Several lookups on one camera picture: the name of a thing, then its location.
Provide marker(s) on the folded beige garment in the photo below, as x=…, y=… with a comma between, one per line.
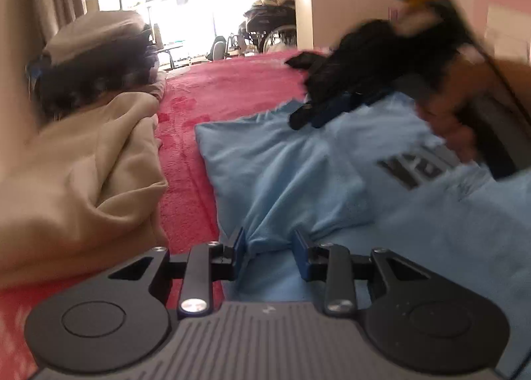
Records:
x=86, y=195

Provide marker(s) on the black garment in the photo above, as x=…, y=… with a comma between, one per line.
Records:
x=367, y=60

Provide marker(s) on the pink floral bed blanket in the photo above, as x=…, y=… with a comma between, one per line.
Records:
x=225, y=90

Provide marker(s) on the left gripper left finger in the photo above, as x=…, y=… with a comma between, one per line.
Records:
x=124, y=315

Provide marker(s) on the stack of folded clothes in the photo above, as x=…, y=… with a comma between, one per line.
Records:
x=98, y=53

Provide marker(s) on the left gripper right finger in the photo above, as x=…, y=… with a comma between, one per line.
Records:
x=412, y=316

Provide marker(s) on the person's right hand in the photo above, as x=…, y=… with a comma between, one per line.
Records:
x=463, y=84

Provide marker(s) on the light blue t-shirt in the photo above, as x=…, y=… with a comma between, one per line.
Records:
x=376, y=177

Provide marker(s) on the small folding table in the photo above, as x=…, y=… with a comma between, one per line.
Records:
x=169, y=50

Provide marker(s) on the wheelchair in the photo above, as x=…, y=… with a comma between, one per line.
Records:
x=267, y=26

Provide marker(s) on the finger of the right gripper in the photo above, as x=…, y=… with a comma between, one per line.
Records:
x=359, y=99
x=307, y=113

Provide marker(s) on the pink headboard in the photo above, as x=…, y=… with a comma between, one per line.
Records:
x=504, y=27

